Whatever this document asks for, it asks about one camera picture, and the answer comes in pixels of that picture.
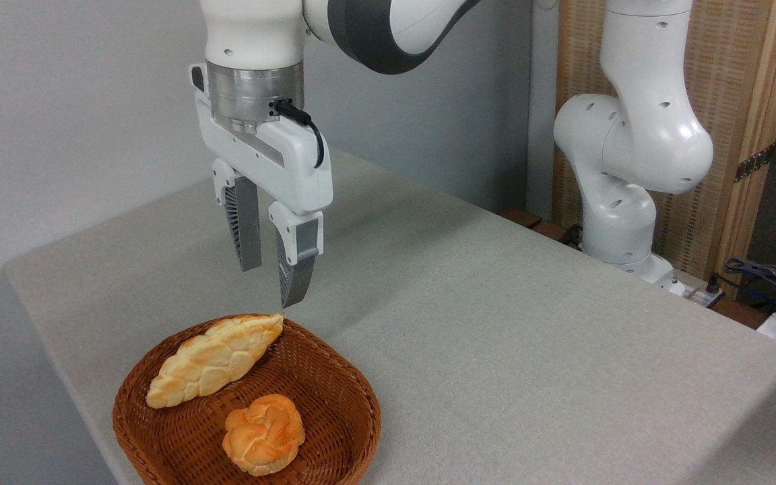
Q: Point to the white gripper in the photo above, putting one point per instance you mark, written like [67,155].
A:
[294,165]

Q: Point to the long braided bread loaf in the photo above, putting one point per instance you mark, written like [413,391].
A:
[213,360]

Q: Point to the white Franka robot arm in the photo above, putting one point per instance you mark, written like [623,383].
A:
[637,135]

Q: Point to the round knotted bread roll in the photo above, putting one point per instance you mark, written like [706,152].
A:
[263,434]

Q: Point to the brown wicker basket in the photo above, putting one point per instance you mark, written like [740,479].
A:
[334,404]

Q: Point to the black screen hinge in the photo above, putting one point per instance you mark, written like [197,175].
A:
[755,162]

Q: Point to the wooden woven folding screen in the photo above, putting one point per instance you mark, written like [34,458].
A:
[738,81]

